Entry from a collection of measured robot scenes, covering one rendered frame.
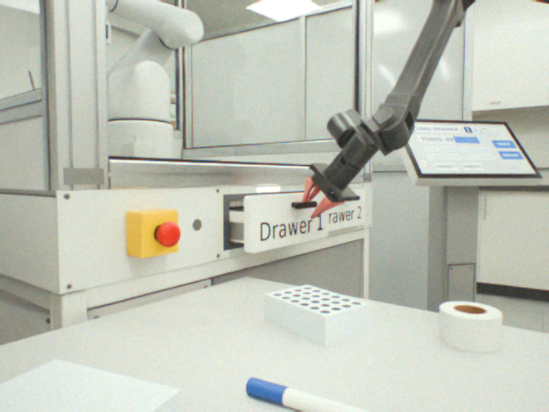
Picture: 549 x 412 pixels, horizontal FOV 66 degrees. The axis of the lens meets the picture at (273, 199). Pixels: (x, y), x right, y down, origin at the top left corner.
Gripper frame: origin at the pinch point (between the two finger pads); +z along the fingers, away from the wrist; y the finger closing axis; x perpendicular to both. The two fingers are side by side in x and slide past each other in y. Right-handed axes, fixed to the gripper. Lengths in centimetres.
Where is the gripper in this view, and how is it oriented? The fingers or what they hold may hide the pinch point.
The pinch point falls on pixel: (309, 209)
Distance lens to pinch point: 92.1
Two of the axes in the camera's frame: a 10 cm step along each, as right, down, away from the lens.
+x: -6.0, 0.5, -8.0
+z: -5.4, 7.0, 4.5
